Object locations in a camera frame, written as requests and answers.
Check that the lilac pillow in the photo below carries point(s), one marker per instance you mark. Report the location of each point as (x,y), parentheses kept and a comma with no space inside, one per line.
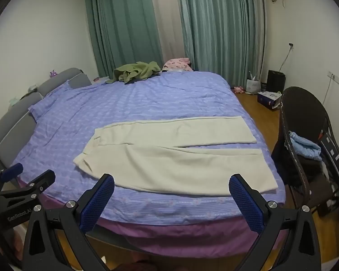
(49,98)

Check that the light blue cloth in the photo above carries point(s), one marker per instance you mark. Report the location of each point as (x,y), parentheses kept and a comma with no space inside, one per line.
(305,146)

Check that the white bag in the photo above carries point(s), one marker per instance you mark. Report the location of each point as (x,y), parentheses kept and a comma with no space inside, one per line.
(252,86)

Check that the light teal curtain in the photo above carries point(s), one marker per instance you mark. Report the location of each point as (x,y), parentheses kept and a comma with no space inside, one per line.
(214,28)

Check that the olive green cloth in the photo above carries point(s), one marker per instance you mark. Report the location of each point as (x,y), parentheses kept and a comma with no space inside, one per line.
(135,70)

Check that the small purple toy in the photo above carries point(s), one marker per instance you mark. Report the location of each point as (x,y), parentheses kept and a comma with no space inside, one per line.
(53,73)

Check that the black floor appliance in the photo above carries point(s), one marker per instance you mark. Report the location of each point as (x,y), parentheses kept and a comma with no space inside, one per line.
(275,80)

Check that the cream pants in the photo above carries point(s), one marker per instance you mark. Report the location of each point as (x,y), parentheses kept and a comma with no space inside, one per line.
(172,163)

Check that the lilac striped bed cover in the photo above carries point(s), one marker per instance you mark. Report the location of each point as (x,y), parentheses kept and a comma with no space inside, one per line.
(147,101)

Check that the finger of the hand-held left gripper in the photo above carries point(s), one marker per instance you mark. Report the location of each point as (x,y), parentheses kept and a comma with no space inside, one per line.
(43,179)
(12,171)

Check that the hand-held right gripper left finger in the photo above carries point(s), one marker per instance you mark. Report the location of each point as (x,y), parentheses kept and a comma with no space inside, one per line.
(97,203)

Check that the beige sheer curtain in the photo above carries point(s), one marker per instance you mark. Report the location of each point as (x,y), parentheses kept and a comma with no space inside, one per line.
(168,19)

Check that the dark blue box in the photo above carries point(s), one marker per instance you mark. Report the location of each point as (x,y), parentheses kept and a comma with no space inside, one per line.
(267,99)

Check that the dark wicker chair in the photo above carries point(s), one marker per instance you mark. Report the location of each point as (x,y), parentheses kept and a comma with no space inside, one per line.
(299,104)

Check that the dark green curtain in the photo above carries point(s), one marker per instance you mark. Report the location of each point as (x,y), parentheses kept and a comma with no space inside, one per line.
(121,28)

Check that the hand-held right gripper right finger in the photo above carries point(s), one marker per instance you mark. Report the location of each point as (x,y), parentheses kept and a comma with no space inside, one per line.
(247,203)

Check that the magenta bed sheet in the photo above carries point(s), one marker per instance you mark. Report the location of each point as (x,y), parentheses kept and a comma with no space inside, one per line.
(186,234)

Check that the white wall socket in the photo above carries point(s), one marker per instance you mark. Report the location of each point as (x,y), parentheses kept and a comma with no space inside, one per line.
(336,78)

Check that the pink plush toy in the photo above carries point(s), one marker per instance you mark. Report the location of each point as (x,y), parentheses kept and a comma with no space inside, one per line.
(239,90)

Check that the pink patterned cloth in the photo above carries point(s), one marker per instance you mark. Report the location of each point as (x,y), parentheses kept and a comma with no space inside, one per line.
(176,64)

